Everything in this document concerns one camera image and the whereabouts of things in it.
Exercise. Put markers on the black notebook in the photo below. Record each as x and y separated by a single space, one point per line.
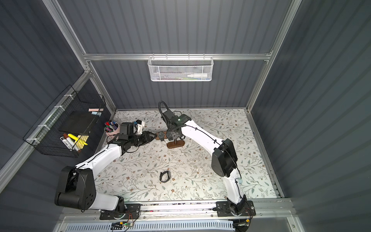
79 123

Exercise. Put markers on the brown wooden watch stand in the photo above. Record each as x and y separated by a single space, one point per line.
173 144

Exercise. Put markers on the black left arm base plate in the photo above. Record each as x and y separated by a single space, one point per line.
131 211

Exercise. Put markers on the black wire wall basket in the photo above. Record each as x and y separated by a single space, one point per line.
46 137

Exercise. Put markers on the black rugged watch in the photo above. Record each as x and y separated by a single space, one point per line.
161 136

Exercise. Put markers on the yellow highlighter marker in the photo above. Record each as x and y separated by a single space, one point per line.
80 140

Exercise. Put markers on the black round watch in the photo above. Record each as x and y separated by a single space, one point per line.
165 176

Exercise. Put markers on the pink pen cup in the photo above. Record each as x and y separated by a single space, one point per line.
111 128

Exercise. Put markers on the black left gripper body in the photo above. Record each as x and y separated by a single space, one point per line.
146 137

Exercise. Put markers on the white marker in basket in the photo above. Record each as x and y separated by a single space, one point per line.
66 143

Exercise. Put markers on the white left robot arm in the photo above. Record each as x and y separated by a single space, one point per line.
76 187

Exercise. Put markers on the white tube in basket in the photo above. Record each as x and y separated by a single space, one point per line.
198 75

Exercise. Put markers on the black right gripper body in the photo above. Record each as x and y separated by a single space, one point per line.
173 135

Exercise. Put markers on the white wire mesh basket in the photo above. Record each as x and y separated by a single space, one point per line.
167 70

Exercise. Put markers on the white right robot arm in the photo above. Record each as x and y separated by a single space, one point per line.
223 154

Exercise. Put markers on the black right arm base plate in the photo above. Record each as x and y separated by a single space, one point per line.
229 209

